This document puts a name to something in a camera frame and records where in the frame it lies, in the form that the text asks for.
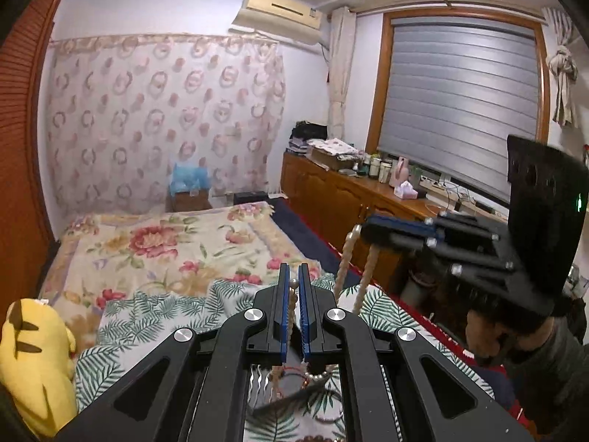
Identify person's right forearm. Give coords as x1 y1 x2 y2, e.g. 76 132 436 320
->
501 318 589 434

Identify wooden window frame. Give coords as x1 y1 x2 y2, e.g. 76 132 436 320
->
366 7 553 213

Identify yellow plush toy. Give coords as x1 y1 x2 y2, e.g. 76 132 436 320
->
0 298 79 438

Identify black storage case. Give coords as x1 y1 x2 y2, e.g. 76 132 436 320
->
233 191 268 206

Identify white printed cloth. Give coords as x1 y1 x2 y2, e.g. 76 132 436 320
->
306 137 360 155

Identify red bead bracelet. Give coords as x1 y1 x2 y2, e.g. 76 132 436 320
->
276 365 310 397

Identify grey window blind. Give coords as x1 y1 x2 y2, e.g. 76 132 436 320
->
377 16 539 206

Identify navy blanket with red edge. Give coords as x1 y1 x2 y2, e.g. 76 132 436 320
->
267 198 507 424

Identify green leaf print tablecloth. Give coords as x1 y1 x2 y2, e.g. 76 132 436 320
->
74 274 495 442

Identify blue plastic bag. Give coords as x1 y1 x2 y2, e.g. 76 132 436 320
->
170 162 210 194

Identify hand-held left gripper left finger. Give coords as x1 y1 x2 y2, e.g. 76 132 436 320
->
55 262 292 442

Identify tied beige curtain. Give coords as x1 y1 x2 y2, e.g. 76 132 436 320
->
543 7 578 127

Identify beige hanging curtain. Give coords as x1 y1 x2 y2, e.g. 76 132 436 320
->
328 6 355 127

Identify row of small bottles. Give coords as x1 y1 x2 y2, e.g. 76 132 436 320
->
354 150 394 182

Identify pink ring pattern curtain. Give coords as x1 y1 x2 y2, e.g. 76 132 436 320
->
46 32 286 215

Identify white power strip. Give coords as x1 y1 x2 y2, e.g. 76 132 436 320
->
419 179 461 192

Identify white pearl necklace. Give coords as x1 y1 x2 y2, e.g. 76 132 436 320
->
271 225 377 385

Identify long wooden cabinet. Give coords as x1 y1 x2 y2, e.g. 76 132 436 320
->
282 152 511 295

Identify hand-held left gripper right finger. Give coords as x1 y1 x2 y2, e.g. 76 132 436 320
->
298 262 537 442

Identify brown slatted wooden wardrobe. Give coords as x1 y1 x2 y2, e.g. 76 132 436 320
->
0 0 70 300

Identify pile of dark clothes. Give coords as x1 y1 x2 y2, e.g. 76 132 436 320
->
289 120 328 155

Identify small brown cardboard box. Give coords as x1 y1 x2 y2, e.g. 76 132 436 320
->
174 190 210 213

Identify open cardboard box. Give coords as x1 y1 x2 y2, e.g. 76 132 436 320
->
307 146 357 170

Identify beige air conditioner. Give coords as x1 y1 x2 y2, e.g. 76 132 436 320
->
230 0 323 47

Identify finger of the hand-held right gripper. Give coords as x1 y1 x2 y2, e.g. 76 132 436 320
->
367 212 508 241
360 235 519 283

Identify person's right hand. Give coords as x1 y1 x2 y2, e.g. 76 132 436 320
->
462 306 509 368

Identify floral blanket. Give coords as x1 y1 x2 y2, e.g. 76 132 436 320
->
39 201 323 355

